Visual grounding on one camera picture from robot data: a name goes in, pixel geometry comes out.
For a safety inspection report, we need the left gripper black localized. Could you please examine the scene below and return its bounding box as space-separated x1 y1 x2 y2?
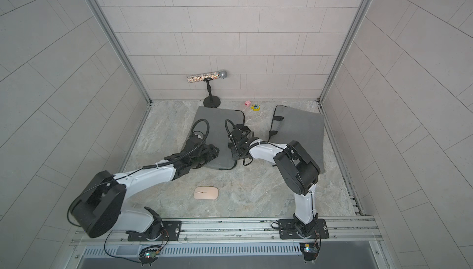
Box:
190 143 222 169

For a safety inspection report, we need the grey laptop bag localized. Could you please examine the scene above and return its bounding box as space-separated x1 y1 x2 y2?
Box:
269 105 325 174
193 106 245 170

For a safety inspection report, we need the pink computer mouse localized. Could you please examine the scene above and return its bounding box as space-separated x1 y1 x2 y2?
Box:
193 186 219 201

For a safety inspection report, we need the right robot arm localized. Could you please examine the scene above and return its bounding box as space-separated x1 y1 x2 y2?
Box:
225 120 321 238

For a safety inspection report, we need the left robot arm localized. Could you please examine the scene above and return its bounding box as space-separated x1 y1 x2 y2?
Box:
67 134 219 241

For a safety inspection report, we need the black microphone stand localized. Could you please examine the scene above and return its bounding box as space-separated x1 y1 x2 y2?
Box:
203 77 220 108

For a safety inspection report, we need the glitter microphone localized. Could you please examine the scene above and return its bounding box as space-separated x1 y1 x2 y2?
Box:
187 70 227 83

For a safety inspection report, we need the left circuit board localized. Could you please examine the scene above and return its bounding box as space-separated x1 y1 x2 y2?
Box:
139 245 161 266

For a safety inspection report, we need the circuit board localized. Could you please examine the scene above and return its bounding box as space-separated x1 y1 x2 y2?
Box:
139 245 161 266
299 242 320 262

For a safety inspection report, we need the right circuit board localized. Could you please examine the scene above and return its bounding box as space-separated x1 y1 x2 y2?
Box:
299 242 320 262

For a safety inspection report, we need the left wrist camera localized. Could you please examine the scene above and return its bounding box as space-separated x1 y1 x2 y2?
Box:
192 131 204 140

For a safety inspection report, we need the aluminium mounting rail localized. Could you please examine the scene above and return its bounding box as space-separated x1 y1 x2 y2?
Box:
64 216 383 246

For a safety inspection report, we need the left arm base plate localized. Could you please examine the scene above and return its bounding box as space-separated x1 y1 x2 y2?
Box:
126 220 182 241

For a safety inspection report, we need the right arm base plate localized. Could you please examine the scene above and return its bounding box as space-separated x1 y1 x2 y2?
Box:
272 217 330 239

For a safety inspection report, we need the black cable left base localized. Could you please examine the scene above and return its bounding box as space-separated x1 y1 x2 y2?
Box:
103 230 149 264

